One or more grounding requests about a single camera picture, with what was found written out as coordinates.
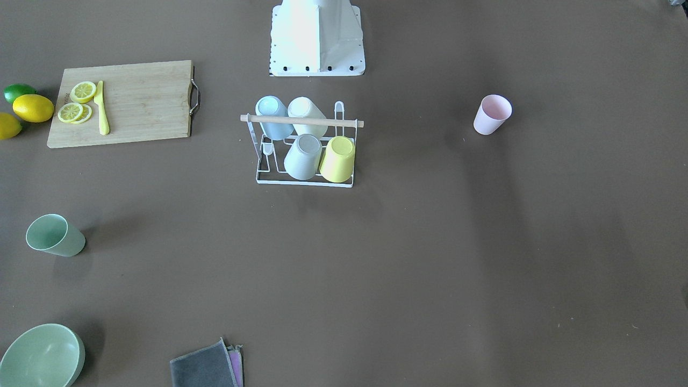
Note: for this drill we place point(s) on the bamboo cutting board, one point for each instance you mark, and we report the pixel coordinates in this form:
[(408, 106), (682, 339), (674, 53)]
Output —
[(143, 102)]

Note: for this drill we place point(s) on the cream white cup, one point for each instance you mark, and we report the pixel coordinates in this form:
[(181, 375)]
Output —
[(303, 107)]

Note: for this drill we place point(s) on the grey cloth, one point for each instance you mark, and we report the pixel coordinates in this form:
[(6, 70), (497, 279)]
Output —
[(209, 366)]

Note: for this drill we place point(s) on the purple cloth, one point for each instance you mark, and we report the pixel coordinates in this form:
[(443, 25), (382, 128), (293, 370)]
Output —
[(236, 361)]

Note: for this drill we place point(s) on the mint green cup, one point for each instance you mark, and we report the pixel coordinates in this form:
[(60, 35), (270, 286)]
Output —
[(52, 233)]

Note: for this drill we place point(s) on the green bowl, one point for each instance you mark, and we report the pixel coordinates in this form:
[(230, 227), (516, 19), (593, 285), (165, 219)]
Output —
[(46, 355)]

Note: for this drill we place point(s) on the pink cup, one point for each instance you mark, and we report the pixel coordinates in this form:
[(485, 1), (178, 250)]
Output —
[(492, 112)]

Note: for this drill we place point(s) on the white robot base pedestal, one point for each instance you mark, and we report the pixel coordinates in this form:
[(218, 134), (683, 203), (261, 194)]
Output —
[(316, 38)]

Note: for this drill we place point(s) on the yellow lemon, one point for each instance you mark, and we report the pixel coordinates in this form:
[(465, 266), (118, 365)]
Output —
[(33, 108), (9, 126)]

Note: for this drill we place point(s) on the green lime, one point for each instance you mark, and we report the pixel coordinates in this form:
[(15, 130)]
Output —
[(14, 91)]

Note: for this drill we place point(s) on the grey cup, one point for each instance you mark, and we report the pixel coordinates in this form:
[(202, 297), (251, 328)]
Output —
[(302, 160)]

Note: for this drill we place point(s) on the white wire cup holder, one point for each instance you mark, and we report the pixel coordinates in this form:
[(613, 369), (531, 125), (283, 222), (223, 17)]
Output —
[(270, 153)]

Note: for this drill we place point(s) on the yellow cup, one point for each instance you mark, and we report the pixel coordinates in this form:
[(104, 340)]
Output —
[(337, 165)]

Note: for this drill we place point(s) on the lemon slice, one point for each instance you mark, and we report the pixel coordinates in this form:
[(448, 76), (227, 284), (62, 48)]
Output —
[(85, 115), (83, 92), (70, 112)]

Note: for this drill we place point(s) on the yellow plastic knife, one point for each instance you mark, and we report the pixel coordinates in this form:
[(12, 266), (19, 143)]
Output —
[(103, 123)]

